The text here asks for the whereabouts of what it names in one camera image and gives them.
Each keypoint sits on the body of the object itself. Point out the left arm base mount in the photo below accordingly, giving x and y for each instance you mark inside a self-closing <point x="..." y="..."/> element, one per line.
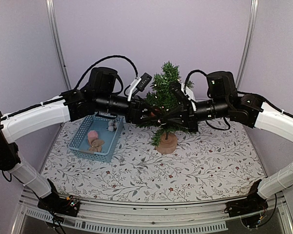
<point x="54" y="203"/>

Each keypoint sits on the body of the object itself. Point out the floral table mat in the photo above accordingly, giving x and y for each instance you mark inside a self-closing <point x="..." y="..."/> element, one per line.
<point x="212" y="164"/>

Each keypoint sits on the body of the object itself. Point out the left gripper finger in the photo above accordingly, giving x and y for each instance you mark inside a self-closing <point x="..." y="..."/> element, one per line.
<point x="146" y="107"/>
<point x="151" y="119"/>

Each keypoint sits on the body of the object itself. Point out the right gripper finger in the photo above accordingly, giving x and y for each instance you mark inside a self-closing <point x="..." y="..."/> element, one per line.
<point x="176" y="113"/>
<point x="175" y="122"/>

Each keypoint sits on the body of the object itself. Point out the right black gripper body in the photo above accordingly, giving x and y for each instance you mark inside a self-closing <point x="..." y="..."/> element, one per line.
<point x="192" y="123"/>

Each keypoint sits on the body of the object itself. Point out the beige burlap bow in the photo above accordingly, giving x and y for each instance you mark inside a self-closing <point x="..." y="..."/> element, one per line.
<point x="96" y="145"/>

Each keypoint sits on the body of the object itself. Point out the left aluminium frame post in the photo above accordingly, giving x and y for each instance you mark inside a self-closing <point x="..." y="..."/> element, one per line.
<point x="56" y="38"/>

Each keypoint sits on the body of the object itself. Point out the small green christmas tree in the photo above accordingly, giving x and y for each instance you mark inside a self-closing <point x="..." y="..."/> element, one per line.
<point x="162" y="98"/>

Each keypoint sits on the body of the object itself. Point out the wooden tree base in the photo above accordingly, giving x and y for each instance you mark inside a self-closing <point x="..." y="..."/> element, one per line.
<point x="167" y="144"/>

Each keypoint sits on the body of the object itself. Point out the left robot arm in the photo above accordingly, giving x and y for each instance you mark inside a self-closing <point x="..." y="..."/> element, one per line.
<point x="96" y="96"/>

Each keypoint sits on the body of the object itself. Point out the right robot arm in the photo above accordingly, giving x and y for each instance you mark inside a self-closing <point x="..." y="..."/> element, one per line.
<point x="225" y="100"/>

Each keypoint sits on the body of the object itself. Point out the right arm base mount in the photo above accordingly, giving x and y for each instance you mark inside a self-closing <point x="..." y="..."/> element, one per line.
<point x="252" y="203"/>

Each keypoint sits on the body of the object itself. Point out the light blue plastic basket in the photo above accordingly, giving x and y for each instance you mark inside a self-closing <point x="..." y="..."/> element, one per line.
<point x="79" y="144"/>

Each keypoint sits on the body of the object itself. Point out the pink pompom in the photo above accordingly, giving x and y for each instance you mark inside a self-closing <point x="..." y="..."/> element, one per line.
<point x="92" y="135"/>

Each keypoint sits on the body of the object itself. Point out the white cotton boll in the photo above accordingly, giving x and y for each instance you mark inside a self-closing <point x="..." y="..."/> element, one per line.
<point x="112" y="126"/>

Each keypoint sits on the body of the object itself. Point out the front aluminium rail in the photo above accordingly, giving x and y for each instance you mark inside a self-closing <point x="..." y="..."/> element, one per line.
<point x="115" y="217"/>

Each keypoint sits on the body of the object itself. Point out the dark red bauble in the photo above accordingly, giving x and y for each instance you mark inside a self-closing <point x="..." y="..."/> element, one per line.
<point x="155" y="113"/>

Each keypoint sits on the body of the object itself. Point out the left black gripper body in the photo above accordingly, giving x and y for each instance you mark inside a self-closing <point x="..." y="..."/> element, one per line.
<point x="131" y="115"/>

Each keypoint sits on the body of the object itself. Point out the right aluminium frame post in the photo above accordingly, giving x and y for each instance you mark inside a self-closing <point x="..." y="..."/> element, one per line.
<point x="247" y="45"/>

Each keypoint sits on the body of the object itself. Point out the aluminium frame post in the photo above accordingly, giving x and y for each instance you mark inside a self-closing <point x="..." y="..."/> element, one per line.
<point x="56" y="38"/>
<point x="247" y="45"/>

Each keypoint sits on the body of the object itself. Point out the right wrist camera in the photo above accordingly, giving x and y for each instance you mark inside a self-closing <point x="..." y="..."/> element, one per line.
<point x="177" y="91"/>

